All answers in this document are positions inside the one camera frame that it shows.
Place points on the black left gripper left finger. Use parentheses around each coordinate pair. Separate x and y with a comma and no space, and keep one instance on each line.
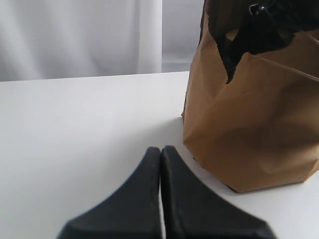
(131,212)

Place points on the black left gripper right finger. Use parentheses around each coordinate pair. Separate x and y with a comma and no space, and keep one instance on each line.
(193,211)

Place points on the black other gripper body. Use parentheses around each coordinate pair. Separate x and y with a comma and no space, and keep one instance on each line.
(270,26)

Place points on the brown paper bag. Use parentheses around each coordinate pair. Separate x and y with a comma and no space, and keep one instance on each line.
(261,129)

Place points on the white backdrop curtain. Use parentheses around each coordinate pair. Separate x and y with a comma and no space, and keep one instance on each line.
(49,39)

